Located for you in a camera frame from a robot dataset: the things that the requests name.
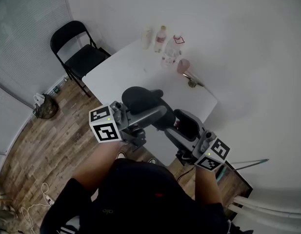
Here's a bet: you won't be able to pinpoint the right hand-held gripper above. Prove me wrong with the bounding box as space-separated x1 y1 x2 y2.
164 109 231 173

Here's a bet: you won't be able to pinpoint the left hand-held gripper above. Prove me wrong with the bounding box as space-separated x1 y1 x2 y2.
89 101 169 153

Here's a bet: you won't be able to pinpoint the black glasses case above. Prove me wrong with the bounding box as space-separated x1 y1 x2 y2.
121 86 177 132

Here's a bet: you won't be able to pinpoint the person's left forearm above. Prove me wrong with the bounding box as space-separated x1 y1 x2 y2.
73 140 128 192

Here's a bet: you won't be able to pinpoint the person's right forearm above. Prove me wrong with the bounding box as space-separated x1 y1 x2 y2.
194 165 224 207

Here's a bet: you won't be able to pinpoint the metal hand tool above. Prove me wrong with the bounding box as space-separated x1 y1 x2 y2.
182 73 205 89

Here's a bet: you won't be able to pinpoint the pink cup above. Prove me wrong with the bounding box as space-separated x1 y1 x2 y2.
177 58 191 74

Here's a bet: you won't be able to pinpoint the large clear bottle red cap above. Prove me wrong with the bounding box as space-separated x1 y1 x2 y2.
161 34 185 68

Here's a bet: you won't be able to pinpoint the thin metal rod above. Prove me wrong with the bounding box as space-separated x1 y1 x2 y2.
230 158 270 172

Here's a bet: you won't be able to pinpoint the clear bottle with yellow cap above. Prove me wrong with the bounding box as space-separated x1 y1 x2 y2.
154 25 168 54

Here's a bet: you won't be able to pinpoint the white plastic bottle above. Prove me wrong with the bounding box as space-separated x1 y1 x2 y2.
140 26 153 50

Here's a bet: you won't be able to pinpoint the person's black shirt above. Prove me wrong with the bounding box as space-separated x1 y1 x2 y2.
40 158 230 234

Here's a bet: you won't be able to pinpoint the black folding chair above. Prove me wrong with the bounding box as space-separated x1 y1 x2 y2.
50 20 112 98

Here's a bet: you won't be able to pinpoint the white pipes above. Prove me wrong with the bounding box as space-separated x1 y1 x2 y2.
228 195 301 219

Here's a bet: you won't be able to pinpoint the dark rubbish bag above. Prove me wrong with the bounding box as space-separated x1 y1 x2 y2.
34 94 60 119

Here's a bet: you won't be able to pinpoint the white plastic bag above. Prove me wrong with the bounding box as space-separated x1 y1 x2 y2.
33 93 45 107

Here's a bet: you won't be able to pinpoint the black cable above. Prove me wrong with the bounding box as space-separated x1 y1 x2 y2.
177 166 196 181

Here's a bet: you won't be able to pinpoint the white cable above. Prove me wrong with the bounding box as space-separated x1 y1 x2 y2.
20 182 55 234

